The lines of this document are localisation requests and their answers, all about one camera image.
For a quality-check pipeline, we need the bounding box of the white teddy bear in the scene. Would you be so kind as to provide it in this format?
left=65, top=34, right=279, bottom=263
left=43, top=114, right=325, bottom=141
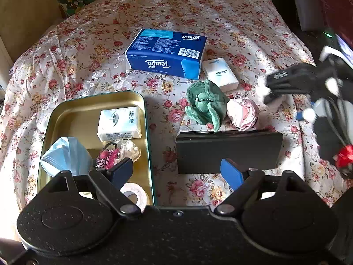
left=256, top=76, right=273, bottom=104

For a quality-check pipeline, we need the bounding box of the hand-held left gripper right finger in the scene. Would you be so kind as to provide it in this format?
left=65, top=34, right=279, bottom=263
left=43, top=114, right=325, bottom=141
left=215, top=158, right=306, bottom=216

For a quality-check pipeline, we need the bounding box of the blue tissue box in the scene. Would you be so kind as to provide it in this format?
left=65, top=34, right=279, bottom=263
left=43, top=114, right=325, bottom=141
left=125, top=28, right=208, bottom=80

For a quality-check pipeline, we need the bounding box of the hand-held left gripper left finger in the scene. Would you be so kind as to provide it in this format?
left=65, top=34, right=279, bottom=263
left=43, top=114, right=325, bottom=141
left=41, top=157, right=142, bottom=215

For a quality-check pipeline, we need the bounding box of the black box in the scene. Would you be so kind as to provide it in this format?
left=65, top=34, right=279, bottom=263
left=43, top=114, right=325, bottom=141
left=176, top=129, right=284, bottom=175

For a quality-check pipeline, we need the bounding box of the blue face mask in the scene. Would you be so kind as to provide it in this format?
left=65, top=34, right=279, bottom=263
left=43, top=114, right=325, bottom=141
left=41, top=136, right=94, bottom=177

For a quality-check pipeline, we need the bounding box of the clear plastic hair accessory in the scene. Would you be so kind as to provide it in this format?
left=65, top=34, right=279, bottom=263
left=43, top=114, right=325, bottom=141
left=118, top=139, right=141, bottom=162

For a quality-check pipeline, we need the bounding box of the white tape roll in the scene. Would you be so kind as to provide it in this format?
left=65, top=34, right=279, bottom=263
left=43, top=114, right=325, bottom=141
left=120, top=182, right=149, bottom=209

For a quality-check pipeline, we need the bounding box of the dark red patterned cloth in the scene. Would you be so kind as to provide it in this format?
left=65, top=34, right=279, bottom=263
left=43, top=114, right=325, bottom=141
left=314, top=0, right=353, bottom=43

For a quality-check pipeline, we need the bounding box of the beige wooden cabinet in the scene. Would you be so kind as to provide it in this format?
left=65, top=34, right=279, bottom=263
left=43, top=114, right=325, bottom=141
left=0, top=0, right=62, bottom=61

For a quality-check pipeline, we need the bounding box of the gold metal tray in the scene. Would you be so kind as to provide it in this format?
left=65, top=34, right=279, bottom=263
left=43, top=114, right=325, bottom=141
left=37, top=91, right=156, bottom=207

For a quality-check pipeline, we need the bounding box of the white tissue packet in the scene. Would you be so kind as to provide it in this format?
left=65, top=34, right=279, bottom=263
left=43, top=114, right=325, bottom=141
left=203, top=57, right=239, bottom=92
left=97, top=106, right=142, bottom=142

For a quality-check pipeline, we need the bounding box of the white bag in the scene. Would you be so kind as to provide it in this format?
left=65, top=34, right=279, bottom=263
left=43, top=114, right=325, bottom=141
left=289, top=0, right=326, bottom=31

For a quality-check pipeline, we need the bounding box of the floral bedspread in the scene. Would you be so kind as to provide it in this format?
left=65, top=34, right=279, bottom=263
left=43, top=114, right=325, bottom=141
left=0, top=0, right=353, bottom=207

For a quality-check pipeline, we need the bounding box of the pink leopard scrunchie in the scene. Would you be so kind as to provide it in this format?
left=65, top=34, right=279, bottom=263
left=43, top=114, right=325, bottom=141
left=95, top=142, right=120, bottom=169

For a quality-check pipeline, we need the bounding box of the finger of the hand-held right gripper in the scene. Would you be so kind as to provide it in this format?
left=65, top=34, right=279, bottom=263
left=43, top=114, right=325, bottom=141
left=265, top=63, right=320, bottom=104

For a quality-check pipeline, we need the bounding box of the green velvet scrunchie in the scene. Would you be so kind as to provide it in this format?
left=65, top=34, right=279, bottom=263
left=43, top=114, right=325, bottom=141
left=185, top=79, right=229, bottom=132

